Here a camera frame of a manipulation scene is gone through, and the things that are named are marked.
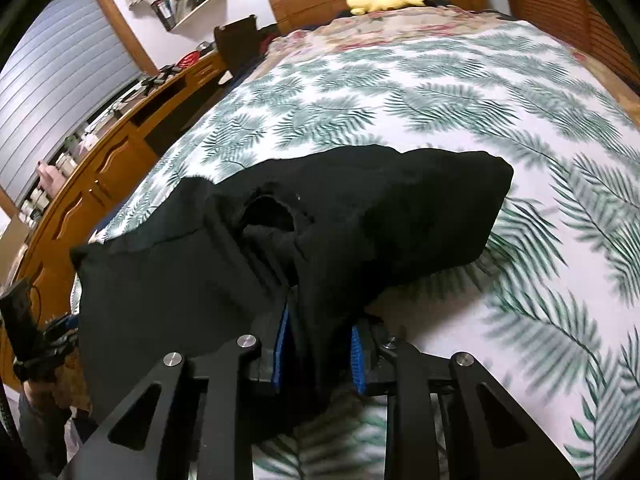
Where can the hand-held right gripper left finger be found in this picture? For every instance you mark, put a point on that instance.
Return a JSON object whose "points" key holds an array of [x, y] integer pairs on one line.
{"points": [[282, 345]]}

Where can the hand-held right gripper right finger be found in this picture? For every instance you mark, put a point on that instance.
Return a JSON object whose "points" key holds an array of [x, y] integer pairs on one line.
{"points": [[357, 360]]}

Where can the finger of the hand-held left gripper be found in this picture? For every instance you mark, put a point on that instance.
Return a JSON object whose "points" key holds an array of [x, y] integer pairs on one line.
{"points": [[62, 337]]}

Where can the black coat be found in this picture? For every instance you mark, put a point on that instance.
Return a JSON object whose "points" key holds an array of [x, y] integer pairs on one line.
{"points": [[350, 220]]}

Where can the person's left forearm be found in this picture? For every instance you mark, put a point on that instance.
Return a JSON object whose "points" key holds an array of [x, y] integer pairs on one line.
{"points": [[42, 435]]}

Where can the wooden desk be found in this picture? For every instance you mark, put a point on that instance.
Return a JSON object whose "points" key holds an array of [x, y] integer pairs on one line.
{"points": [[100, 180]]}

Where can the row of small bottles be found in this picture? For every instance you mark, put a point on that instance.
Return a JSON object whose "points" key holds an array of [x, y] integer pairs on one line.
{"points": [[60, 165]]}

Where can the grey window blind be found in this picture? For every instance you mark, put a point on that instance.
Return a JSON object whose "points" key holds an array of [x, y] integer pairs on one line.
{"points": [[55, 85]]}

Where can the bed with leaf-pattern cover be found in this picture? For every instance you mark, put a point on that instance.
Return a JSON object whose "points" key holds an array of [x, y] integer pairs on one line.
{"points": [[450, 110]]}

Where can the black items on desk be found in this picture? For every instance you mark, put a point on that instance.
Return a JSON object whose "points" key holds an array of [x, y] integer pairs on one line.
{"points": [[157, 80]]}

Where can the red thing on desk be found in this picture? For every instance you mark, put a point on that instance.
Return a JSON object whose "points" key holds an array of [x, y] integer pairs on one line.
{"points": [[188, 58]]}

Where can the dark chair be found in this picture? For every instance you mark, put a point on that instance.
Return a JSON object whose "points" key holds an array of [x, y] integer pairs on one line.
{"points": [[237, 45]]}

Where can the floral quilt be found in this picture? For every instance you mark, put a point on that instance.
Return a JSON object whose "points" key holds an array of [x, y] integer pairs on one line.
{"points": [[390, 27]]}

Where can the wooden louvred wardrobe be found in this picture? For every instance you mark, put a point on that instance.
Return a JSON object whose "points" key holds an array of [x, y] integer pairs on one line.
{"points": [[575, 20]]}

